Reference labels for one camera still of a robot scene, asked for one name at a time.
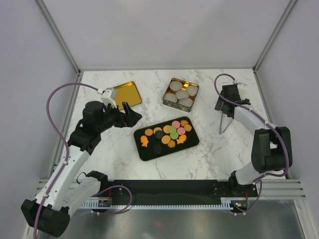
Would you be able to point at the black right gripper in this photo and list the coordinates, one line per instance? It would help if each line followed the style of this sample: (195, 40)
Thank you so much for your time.
(219, 105)

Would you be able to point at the orange star swirl cookie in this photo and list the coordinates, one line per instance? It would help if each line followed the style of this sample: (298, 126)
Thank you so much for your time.
(183, 122)

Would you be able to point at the metal serving tongs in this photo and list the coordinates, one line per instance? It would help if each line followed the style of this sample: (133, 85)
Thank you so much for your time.
(224, 124)

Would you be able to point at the green christmas cookie tin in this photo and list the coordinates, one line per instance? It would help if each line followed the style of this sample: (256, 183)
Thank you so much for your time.
(177, 105)

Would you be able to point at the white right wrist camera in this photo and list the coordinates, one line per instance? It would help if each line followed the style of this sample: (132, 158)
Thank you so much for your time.
(242, 89)

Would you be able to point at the pink round cookie upper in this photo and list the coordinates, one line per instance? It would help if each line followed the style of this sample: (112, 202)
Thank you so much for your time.
(176, 124)

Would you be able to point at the white paper cup centre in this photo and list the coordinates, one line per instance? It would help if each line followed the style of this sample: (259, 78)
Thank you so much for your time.
(181, 94)

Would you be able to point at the white paper cup top-right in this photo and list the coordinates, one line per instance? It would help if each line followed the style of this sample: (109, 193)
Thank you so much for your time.
(192, 90)

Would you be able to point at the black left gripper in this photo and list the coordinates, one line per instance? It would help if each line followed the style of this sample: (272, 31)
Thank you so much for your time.
(128, 119)

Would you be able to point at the dark green rectangular tray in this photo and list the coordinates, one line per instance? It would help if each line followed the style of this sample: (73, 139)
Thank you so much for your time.
(147, 154)

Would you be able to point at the right aluminium frame post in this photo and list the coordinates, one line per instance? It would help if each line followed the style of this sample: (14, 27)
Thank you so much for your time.
(276, 31)

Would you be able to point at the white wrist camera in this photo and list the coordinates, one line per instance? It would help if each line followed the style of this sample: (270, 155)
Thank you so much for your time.
(108, 96)
(242, 89)

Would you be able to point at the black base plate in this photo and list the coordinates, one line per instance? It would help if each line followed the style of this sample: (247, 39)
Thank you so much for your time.
(173, 192)

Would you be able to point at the orange fish cookie left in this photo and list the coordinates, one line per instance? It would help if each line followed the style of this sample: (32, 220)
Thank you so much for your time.
(144, 141)

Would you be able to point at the left aluminium frame post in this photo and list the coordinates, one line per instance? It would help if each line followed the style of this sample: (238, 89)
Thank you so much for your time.
(57, 34)

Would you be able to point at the plain orange round cookie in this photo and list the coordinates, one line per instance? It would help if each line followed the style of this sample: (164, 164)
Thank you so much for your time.
(148, 132)

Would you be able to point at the aluminium frame post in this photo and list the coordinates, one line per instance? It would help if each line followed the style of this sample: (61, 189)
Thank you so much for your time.
(57, 34)
(276, 31)

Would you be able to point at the white paper cup top-left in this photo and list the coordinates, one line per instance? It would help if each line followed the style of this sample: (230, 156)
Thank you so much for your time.
(175, 86)

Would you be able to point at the orange fish cookie right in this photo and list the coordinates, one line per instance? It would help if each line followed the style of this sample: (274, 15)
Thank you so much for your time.
(182, 138)

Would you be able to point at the pink round cookie lower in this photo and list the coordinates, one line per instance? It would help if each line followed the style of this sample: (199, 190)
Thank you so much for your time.
(181, 130)

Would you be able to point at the orange fish cookie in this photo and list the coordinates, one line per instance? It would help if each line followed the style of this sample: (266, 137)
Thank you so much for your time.
(182, 138)
(144, 141)

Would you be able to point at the aluminium front rail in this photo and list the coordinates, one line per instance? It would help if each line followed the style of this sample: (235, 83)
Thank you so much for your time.
(281, 189)

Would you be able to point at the orange flower cookie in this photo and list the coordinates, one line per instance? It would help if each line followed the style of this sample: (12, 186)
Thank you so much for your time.
(187, 127)

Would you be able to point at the green round cookie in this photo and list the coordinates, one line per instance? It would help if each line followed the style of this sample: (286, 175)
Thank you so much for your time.
(172, 129)
(174, 135)

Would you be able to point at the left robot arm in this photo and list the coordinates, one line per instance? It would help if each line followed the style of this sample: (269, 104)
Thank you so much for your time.
(51, 210)

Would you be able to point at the gold tin lid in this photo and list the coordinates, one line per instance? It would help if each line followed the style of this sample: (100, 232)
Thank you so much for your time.
(127, 92)

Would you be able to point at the pink round cookie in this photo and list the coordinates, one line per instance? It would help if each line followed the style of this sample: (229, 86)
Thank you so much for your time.
(181, 130)
(176, 124)

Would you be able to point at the white paper cup bottom-right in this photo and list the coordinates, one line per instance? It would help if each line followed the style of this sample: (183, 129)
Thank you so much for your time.
(187, 102)

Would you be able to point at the dotted orange round cookie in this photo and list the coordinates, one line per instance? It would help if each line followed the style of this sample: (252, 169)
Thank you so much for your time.
(157, 129)

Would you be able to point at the black round cookie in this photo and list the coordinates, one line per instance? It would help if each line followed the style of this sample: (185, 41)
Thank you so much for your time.
(159, 134)
(157, 149)

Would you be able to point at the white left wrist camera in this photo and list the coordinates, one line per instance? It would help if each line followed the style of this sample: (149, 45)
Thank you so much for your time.
(108, 96)

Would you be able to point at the white paper cup bottom-left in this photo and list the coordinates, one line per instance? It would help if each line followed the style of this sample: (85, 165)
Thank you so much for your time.
(170, 97)

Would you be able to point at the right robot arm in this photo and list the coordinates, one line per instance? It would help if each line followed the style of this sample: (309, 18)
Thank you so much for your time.
(271, 148)

